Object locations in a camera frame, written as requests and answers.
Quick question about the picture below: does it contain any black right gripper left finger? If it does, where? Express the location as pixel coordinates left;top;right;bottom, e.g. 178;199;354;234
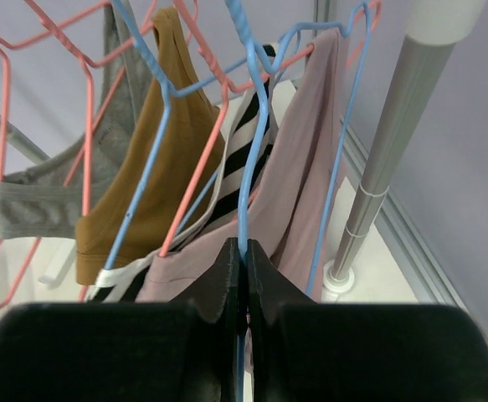
172;238;239;323

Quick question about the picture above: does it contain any grey metal clothes rack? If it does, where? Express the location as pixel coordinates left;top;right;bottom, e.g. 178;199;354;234
7;1;487;294

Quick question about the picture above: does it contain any light blue wire hanger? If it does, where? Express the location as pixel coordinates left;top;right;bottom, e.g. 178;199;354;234
224;1;382;401

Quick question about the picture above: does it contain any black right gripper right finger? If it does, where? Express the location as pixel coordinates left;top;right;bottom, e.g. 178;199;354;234
247;240;316;327

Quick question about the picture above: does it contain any black white striped tank top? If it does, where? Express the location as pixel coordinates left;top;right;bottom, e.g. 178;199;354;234
85;44;280;303

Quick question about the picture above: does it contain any blue hanger under striped top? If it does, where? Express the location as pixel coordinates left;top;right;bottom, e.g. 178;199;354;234
100;0;253;271

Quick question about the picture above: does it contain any mauve pink tank top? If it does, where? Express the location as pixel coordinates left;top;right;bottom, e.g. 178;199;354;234
136;28;349;302

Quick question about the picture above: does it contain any pink wire hanger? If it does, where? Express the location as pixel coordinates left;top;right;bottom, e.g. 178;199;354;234
78;0;383;302

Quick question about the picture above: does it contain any grey tank top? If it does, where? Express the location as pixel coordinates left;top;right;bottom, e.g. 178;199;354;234
0;3;155;240

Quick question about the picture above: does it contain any mustard brown tank top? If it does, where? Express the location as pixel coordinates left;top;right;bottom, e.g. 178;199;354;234
75;7;218;286

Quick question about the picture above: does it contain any pink hanger under grey top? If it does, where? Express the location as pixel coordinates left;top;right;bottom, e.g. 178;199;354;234
0;1;110;310

